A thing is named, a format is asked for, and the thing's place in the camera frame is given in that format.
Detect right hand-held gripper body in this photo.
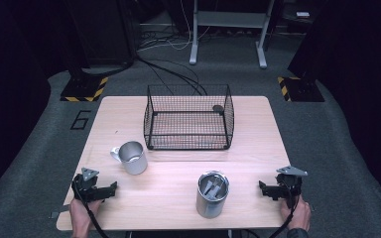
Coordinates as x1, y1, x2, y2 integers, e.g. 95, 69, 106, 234
275, 165, 309, 210

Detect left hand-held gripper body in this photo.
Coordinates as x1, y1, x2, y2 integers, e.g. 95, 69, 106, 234
71, 167, 104, 203

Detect person's left hand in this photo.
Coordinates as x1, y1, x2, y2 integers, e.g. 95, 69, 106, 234
68, 197, 103, 233

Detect person's right hand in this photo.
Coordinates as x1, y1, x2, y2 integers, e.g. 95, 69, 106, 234
279, 193, 313, 232

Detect grey tape strip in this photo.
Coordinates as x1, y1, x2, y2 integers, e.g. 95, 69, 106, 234
49, 204, 71, 220

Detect steel tumbler cup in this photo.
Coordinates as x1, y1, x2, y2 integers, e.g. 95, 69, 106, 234
194, 170, 231, 220

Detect black yellow striped stand base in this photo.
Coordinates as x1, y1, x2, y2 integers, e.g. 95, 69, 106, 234
60, 75, 109, 103
276, 75, 326, 103

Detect black cabinet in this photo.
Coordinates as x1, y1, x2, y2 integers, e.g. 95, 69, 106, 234
63, 0, 138, 68

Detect steel mug with handle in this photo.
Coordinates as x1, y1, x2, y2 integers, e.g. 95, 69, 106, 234
109, 141, 149, 177

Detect black wire mesh basket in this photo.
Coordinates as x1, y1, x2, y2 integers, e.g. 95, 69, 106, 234
143, 83, 235, 152

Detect black floor cables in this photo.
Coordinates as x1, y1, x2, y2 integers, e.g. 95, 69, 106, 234
134, 31, 209, 97

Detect white floor cables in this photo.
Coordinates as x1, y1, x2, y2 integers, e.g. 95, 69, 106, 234
136, 0, 212, 53

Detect white metal desk frame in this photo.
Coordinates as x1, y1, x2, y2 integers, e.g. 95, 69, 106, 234
189, 0, 277, 69

